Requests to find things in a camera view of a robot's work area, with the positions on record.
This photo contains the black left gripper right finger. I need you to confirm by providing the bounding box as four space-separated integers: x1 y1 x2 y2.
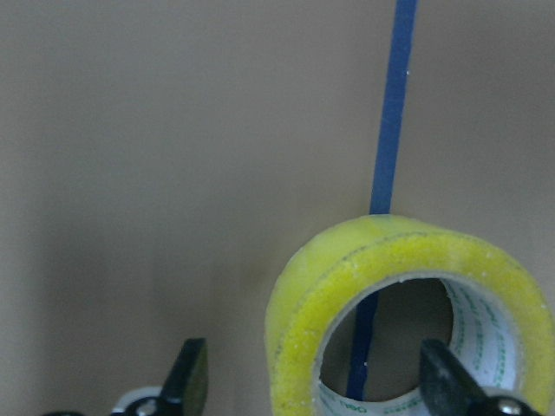
419 339 538 415

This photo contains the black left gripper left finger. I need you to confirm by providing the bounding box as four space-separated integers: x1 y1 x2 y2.
159 338 208 416

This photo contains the yellow tape roll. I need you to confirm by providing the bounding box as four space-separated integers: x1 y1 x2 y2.
265 215 554 415

